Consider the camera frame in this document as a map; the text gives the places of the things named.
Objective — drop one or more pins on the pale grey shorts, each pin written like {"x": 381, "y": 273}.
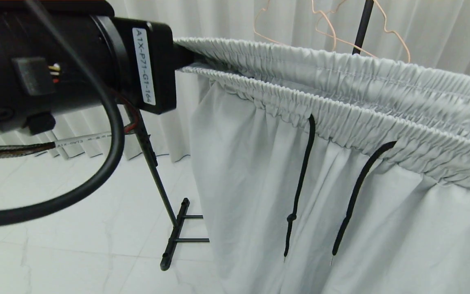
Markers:
{"x": 259, "y": 183}

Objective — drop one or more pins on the black clothes rack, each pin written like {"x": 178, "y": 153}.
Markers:
{"x": 153, "y": 163}

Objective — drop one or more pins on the pink clothes hanger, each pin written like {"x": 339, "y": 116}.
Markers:
{"x": 254, "y": 25}
{"x": 346, "y": 42}

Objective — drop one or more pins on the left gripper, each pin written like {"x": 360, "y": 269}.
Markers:
{"x": 76, "y": 61}

